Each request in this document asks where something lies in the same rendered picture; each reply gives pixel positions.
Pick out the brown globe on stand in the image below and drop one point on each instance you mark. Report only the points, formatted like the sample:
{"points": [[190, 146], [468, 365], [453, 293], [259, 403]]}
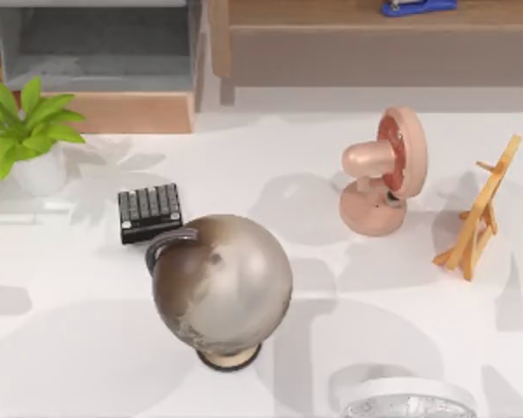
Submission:
{"points": [[226, 283]]}

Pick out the black calculator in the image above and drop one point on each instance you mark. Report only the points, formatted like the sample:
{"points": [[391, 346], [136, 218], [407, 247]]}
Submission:
{"points": [[150, 212]]}

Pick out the pink desk fan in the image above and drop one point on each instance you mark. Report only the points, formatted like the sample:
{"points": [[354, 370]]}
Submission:
{"points": [[375, 191]]}

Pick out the wooden open shelf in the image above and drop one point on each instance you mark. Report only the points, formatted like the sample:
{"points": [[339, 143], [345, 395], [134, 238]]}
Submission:
{"points": [[375, 48]]}

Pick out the wooden easel stand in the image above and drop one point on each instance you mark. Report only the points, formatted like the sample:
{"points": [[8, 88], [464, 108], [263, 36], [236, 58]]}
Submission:
{"points": [[479, 213]]}

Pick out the pulled out wooden drawer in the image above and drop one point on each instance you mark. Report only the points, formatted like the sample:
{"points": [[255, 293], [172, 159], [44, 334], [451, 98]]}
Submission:
{"points": [[100, 61]]}

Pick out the white round fan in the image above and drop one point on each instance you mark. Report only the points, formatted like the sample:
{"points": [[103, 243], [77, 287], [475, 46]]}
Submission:
{"points": [[407, 398]]}

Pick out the green plant in white pot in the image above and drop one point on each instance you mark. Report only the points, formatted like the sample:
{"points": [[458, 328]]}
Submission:
{"points": [[26, 126]]}

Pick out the blue stapler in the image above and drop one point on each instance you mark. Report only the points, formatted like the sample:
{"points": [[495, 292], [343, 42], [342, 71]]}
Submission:
{"points": [[416, 5]]}

